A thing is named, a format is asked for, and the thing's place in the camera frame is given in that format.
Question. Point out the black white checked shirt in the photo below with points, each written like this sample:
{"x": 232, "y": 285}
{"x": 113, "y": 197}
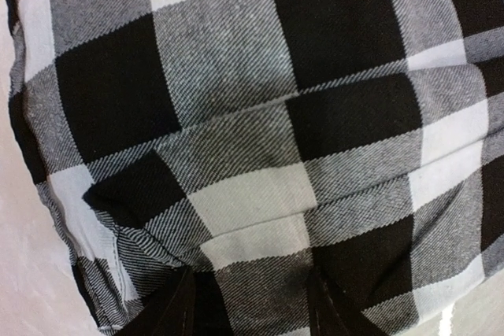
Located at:
{"x": 252, "y": 140}

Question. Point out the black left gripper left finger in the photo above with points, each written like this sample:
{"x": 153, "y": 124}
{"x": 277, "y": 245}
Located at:
{"x": 170, "y": 311}

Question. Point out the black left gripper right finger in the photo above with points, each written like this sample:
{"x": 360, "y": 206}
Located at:
{"x": 332, "y": 312}

